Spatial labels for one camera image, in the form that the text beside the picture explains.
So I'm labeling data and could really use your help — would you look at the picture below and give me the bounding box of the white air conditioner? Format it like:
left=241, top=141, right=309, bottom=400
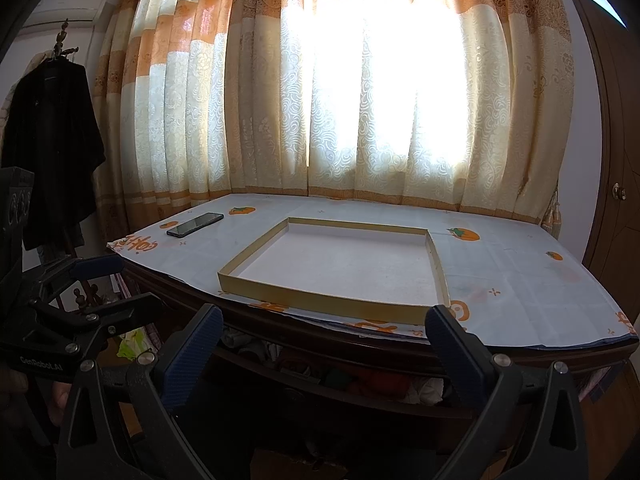
left=23, top=0, right=107, bottom=29

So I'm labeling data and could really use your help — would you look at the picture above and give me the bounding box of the beige orange patterned curtain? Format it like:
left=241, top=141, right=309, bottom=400
left=93, top=0, right=574, bottom=240

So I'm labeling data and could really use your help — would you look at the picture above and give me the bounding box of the shallow gold cardboard box lid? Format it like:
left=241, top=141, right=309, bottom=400
left=218, top=217, right=450, bottom=325

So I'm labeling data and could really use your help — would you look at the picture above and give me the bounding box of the black smartphone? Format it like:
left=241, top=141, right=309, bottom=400
left=166, top=212, right=224, bottom=238

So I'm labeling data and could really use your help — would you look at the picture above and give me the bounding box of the brown wooden wardrobe door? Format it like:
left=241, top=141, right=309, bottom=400
left=573, top=0, right=639, bottom=322

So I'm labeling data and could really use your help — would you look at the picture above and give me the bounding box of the green yellow plush toy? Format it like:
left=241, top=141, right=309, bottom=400
left=116, top=327, right=153, bottom=361

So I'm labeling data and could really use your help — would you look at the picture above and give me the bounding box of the dark wooden desk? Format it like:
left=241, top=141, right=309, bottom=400
left=117, top=259, right=640, bottom=480

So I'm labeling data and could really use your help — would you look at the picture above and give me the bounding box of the dark hanging coat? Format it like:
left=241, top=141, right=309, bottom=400
left=1, top=58, right=105, bottom=252

